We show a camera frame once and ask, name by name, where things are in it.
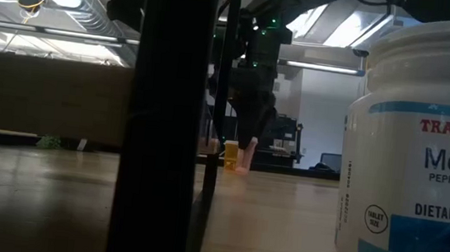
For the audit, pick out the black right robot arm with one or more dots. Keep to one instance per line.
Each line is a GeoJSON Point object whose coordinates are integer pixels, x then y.
{"type": "Point", "coordinates": [266, 43]}

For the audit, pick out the small potted green plant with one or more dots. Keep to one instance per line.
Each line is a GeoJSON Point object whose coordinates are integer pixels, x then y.
{"type": "Point", "coordinates": [48, 143]}

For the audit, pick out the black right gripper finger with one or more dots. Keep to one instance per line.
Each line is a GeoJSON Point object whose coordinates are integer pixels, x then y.
{"type": "Point", "coordinates": [268, 115]}
{"type": "Point", "coordinates": [250, 120]}

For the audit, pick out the large ceiling light panel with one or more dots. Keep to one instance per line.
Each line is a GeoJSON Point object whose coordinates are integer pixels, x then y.
{"type": "Point", "coordinates": [342, 29]}

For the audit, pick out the white melatonin bottle blue label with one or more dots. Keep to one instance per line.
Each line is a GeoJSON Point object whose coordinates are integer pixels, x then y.
{"type": "Point", "coordinates": [391, 158]}

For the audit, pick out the long ceiling light strip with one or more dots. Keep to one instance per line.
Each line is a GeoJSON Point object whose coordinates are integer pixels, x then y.
{"type": "Point", "coordinates": [321, 67]}

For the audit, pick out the dark computer monitor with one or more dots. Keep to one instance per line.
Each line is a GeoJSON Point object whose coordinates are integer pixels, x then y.
{"type": "Point", "coordinates": [331, 161]}

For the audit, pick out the black shelf divider frame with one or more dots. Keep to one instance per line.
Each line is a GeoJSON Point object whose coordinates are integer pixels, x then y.
{"type": "Point", "coordinates": [158, 136]}

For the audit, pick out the orange pill bottle white cap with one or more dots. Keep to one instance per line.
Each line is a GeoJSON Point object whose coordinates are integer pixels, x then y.
{"type": "Point", "coordinates": [230, 157]}

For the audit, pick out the black aluminium table frame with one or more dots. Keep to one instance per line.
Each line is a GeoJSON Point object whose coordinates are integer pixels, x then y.
{"type": "Point", "coordinates": [311, 173]}

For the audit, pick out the black office equipment rack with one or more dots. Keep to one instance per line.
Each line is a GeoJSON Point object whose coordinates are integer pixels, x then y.
{"type": "Point", "coordinates": [287, 128]}

